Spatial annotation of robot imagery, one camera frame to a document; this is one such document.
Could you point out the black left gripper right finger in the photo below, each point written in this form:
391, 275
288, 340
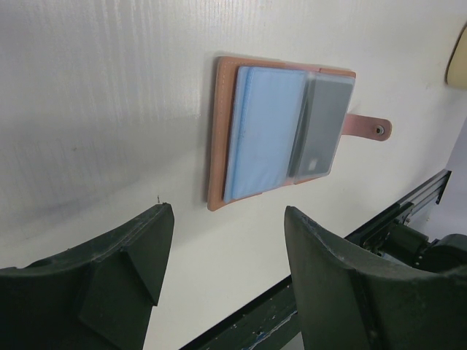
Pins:
349, 298

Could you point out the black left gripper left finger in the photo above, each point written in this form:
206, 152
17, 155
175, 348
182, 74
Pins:
97, 295

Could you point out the brown leather card holder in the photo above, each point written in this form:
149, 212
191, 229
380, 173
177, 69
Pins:
259, 121

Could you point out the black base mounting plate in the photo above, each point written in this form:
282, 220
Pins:
270, 320

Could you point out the beige oval tray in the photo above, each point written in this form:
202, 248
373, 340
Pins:
455, 75

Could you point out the aluminium front rail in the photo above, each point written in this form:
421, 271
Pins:
422, 198

